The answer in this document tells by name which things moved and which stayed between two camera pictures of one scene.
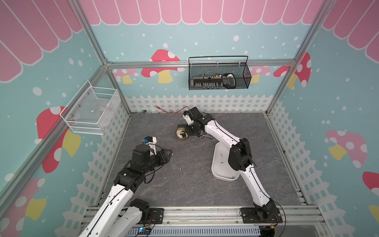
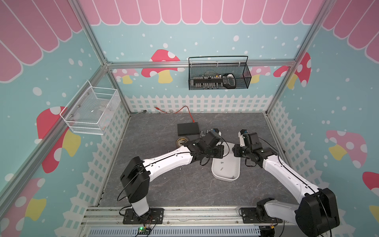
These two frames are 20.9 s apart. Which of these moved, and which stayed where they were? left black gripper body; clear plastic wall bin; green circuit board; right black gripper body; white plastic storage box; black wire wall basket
Moved: right black gripper body; left black gripper body
Stayed: black wire wall basket; clear plastic wall bin; white plastic storage box; green circuit board
